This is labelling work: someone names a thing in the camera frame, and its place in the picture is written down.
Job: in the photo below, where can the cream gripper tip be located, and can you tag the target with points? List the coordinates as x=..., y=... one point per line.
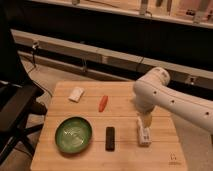
x=146, y=120

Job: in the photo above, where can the black rectangular block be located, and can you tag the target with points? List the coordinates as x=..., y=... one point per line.
x=110, y=139

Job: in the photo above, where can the wooden table board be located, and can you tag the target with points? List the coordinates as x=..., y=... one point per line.
x=164, y=153

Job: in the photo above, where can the black chair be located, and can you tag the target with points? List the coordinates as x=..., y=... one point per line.
x=18, y=97

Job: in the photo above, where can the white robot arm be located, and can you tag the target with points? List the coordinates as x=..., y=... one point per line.
x=151, y=90

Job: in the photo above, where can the white tube bottle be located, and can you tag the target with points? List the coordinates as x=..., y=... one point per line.
x=144, y=138

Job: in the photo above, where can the orange carrot toy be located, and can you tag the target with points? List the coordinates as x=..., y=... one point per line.
x=103, y=103

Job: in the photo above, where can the green ceramic bowl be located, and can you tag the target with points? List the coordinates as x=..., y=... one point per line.
x=73, y=135

